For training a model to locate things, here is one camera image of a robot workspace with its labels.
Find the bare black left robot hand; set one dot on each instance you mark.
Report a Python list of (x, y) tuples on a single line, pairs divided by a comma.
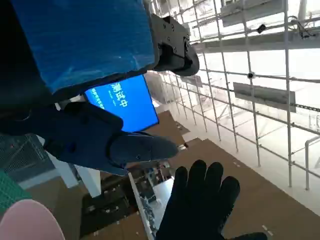
[(82, 37)]

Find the large white mesh cabinet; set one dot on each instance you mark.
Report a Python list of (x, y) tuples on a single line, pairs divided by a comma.
[(22, 155)]

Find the pink bowl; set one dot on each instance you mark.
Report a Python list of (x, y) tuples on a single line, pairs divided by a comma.
[(27, 222)]

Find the blue monitor screen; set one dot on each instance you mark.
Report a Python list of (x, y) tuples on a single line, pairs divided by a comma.
[(135, 105)]

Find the green cutting mat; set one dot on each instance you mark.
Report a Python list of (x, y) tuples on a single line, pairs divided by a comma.
[(10, 190)]

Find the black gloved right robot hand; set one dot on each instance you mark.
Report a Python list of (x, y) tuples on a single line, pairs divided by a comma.
[(200, 205)]

